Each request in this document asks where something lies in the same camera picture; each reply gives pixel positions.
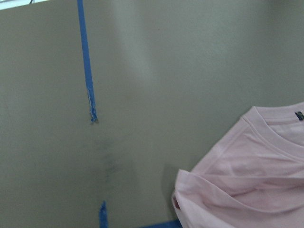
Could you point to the pink Snoopy t-shirt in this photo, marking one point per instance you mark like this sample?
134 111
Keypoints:
253 177

